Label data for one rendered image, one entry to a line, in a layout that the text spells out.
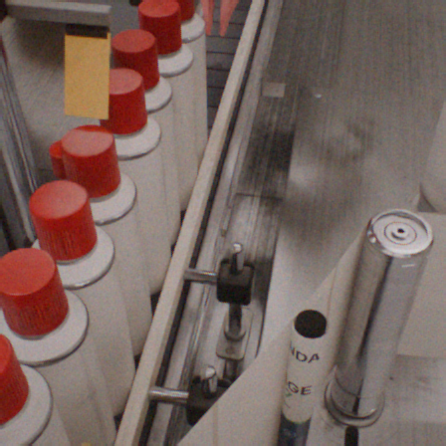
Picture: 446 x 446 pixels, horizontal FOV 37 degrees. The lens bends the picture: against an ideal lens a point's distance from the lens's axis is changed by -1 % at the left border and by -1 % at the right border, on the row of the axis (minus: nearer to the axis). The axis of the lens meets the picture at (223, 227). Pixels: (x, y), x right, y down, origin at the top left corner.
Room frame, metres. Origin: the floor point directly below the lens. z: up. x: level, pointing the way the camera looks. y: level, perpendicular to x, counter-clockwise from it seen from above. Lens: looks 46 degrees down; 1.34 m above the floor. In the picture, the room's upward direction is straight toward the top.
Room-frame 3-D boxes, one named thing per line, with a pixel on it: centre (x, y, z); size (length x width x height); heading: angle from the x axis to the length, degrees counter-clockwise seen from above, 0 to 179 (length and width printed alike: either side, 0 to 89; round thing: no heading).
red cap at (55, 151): (0.58, 0.18, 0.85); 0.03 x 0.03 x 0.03
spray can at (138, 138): (0.38, 0.07, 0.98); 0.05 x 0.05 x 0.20
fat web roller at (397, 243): (0.26, -0.10, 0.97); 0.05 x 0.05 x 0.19
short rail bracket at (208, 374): (0.25, 0.03, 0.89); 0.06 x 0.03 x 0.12; 80
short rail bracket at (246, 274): (0.36, -0.01, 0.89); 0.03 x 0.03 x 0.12; 80
